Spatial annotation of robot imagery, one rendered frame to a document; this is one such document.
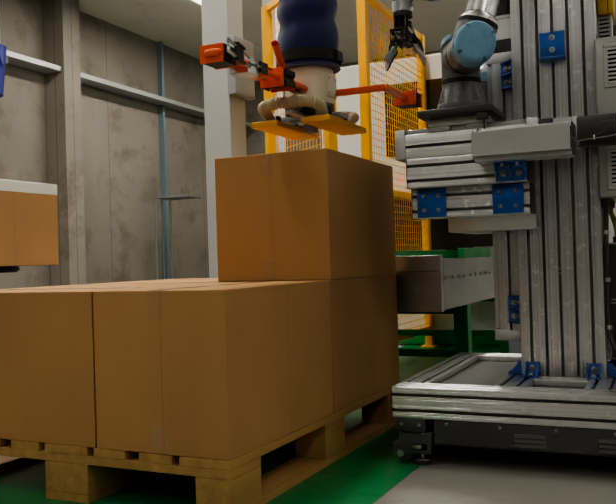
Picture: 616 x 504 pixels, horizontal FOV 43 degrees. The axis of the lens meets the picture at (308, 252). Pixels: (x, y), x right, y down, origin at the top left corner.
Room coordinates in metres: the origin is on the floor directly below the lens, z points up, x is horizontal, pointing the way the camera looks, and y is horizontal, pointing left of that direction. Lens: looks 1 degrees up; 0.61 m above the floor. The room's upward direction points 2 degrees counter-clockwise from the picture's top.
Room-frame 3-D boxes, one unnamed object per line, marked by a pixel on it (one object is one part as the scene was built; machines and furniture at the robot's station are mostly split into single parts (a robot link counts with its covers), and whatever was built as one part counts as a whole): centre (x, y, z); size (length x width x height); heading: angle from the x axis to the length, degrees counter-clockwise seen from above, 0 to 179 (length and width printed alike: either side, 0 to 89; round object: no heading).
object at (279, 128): (2.78, 0.06, 1.08); 0.34 x 0.10 x 0.05; 156
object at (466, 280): (3.99, -0.98, 0.50); 2.31 x 0.05 x 0.19; 154
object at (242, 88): (4.14, 0.32, 1.62); 0.20 x 0.05 x 0.30; 154
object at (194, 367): (2.60, 0.38, 0.34); 1.20 x 1.00 x 0.40; 154
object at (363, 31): (4.86, -0.57, 1.05); 1.17 x 0.10 x 2.10; 154
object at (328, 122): (2.71, -0.11, 1.08); 0.34 x 0.10 x 0.05; 156
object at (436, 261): (3.07, -0.18, 0.58); 0.70 x 0.03 x 0.06; 64
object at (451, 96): (2.40, -0.48, 1.09); 0.15 x 0.15 x 0.10
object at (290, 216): (2.75, -0.01, 0.74); 0.60 x 0.40 x 0.40; 155
